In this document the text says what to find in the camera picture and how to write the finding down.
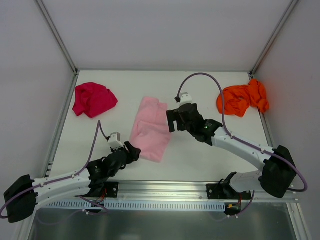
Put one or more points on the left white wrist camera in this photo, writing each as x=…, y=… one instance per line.
x=114, y=141

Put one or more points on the white slotted cable duct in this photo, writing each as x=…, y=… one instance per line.
x=129, y=205

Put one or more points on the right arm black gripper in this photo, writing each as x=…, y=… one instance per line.
x=180, y=119

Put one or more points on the orange t shirt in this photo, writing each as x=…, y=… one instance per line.
x=238, y=98

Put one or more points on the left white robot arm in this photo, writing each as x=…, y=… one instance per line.
x=27, y=195

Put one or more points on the front aluminium rail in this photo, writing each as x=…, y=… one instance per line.
x=163, y=190

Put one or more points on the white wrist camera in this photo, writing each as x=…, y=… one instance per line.
x=184, y=98
x=114, y=141

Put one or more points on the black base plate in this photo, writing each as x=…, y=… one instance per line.
x=108, y=189
x=220, y=191

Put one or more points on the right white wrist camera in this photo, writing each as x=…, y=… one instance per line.
x=184, y=98

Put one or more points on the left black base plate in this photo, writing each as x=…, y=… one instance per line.
x=108, y=189

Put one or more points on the magenta t shirt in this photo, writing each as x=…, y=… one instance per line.
x=93, y=99

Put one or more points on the left aluminium frame post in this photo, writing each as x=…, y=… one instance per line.
x=56, y=35

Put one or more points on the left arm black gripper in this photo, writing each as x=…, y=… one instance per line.
x=129, y=151

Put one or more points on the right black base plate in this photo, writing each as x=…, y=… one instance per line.
x=220, y=191

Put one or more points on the aluminium frame post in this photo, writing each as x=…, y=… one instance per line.
x=56, y=35
x=289, y=10

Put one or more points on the right aluminium frame post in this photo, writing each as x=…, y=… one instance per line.
x=289, y=10

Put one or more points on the pink t shirt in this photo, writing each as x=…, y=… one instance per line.
x=150, y=132

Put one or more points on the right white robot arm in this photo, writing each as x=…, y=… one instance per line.
x=274, y=166

